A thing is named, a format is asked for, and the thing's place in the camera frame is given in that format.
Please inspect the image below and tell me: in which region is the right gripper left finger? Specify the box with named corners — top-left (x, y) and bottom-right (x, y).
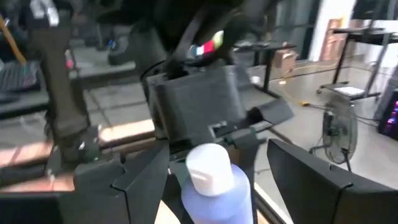
top-left (0, 144), bottom-right (172, 224)

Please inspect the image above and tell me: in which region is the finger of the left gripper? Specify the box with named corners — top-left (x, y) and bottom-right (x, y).
top-left (164, 161), bottom-right (194, 224)
top-left (228, 128), bottom-right (267, 175)

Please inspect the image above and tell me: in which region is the blue-purple paint bottle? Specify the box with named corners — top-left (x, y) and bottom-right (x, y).
top-left (181, 142), bottom-right (254, 224)

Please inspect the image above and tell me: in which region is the black background table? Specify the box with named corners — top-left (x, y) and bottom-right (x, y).
top-left (233, 42), bottom-right (298, 97)

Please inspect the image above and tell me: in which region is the black keyboard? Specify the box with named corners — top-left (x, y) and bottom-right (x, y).
top-left (0, 60), bottom-right (41, 94)

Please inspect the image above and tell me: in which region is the black aluminium table frame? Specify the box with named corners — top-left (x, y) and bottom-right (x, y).
top-left (0, 118), bottom-right (295, 224)

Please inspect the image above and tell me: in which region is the brown cardboard box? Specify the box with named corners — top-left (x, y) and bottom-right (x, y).
top-left (273, 49), bottom-right (298, 74)

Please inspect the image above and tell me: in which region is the black floor fan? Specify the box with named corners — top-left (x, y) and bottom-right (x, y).
top-left (309, 93), bottom-right (358, 172)

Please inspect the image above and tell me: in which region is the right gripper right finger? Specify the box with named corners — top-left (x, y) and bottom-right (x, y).
top-left (266, 138), bottom-right (398, 224)

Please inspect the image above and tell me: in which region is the yellow cable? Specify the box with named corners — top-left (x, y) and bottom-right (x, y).
top-left (276, 62), bottom-right (327, 108)

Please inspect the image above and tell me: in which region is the black lit computer tower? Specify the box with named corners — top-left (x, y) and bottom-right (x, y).
top-left (377, 88), bottom-right (398, 141)

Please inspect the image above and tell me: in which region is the black rolling stand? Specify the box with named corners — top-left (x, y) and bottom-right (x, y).
top-left (317, 26), bottom-right (398, 100)

